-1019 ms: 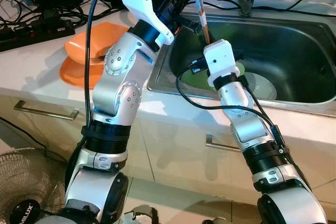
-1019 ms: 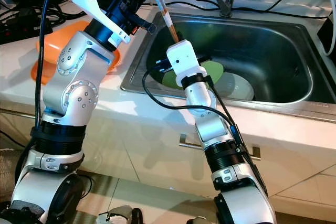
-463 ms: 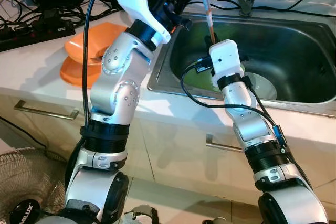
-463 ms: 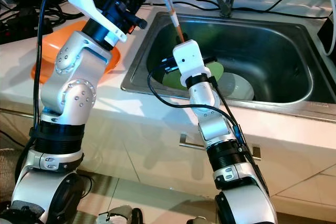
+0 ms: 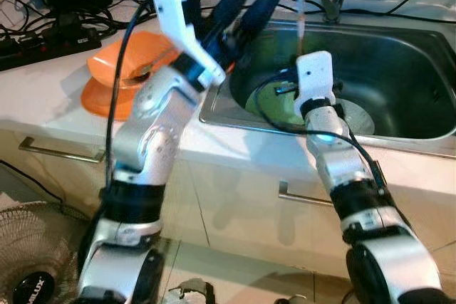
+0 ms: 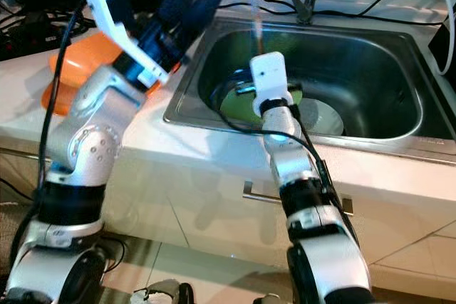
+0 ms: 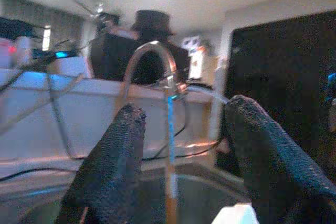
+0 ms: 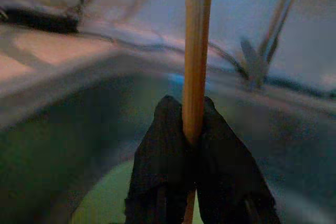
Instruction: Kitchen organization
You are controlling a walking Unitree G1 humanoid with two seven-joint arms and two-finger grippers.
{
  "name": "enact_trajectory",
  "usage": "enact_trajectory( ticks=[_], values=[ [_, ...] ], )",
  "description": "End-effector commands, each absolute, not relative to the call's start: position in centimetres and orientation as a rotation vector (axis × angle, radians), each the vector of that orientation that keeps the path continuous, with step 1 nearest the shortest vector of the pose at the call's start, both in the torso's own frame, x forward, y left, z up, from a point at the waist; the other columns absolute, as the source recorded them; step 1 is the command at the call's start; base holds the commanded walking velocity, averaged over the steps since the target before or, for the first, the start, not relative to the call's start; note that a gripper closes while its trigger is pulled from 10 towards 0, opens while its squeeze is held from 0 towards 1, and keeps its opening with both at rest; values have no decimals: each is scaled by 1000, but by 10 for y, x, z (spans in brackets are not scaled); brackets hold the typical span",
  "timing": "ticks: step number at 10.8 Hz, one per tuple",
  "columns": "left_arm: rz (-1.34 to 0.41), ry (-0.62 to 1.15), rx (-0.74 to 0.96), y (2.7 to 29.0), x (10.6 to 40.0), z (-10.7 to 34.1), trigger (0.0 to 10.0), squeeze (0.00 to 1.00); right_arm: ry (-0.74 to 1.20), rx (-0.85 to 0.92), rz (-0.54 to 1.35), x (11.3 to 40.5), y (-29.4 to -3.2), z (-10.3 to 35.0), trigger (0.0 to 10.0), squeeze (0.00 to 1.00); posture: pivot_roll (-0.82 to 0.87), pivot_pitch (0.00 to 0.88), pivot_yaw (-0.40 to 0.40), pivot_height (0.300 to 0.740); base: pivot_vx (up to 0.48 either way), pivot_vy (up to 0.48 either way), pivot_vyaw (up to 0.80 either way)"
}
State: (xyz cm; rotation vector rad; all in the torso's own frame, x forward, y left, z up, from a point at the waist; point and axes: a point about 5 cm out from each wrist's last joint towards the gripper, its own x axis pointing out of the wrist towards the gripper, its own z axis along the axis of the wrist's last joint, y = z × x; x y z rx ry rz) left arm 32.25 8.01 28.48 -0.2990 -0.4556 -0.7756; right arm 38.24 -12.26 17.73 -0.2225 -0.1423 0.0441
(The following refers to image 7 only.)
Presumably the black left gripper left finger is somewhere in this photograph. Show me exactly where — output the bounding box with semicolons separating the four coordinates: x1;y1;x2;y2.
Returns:
55;103;148;224

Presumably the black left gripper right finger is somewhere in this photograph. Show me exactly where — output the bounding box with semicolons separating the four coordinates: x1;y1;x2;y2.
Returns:
223;94;336;224

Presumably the blue handled utensil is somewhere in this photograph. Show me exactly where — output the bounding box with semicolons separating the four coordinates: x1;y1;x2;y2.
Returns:
164;91;181;224

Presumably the stainless steel sink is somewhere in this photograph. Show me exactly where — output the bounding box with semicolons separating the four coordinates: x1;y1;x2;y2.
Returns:
0;162;260;224

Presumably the large black appliance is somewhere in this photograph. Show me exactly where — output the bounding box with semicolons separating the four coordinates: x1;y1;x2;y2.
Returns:
216;10;336;180

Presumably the person wearing black hat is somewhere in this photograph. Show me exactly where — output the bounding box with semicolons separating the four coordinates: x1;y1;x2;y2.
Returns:
88;9;191;86

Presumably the chrome sink faucet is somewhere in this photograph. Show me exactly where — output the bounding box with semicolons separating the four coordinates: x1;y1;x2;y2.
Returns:
117;40;190;109

